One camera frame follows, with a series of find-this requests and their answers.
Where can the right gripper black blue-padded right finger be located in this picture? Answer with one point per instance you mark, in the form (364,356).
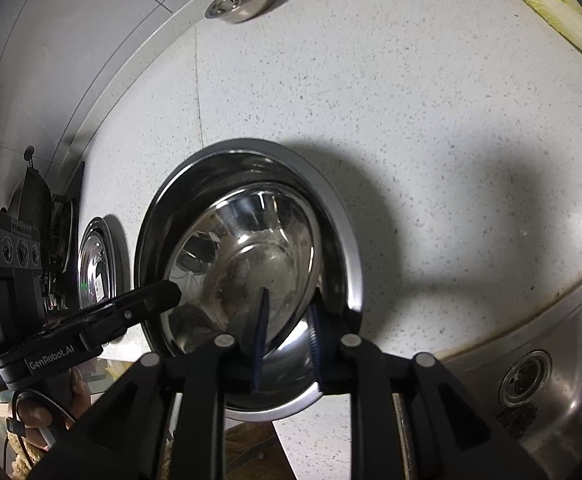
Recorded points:
(410,418)

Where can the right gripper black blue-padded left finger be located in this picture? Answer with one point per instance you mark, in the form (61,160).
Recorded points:
(176,404)

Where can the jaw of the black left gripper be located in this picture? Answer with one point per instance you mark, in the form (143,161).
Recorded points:
(109,320)

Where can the large steel bowl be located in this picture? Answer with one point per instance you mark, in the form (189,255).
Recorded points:
(260,236)

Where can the large steel plate with label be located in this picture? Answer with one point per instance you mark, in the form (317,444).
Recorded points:
(288,383)

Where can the steel plate at left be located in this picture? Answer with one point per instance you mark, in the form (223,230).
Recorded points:
(102,261)

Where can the sink drain strainer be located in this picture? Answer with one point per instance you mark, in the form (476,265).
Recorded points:
(525,379)

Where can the stainless steel sink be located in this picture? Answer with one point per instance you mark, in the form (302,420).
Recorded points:
(550,426)

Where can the wok with steel lid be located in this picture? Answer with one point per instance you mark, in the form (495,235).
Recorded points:
(31,201)

